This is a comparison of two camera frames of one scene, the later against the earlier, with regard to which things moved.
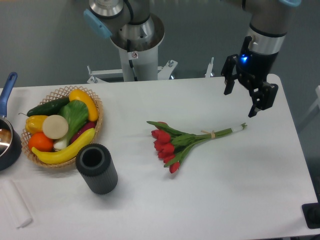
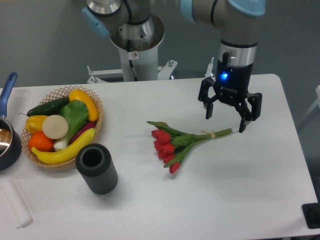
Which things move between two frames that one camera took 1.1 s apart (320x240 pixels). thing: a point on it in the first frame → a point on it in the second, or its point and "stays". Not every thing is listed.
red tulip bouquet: x=171 y=143 stays
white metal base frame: x=163 y=72 stays
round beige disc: x=55 y=126 stays
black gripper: x=253 y=68 → x=232 y=82
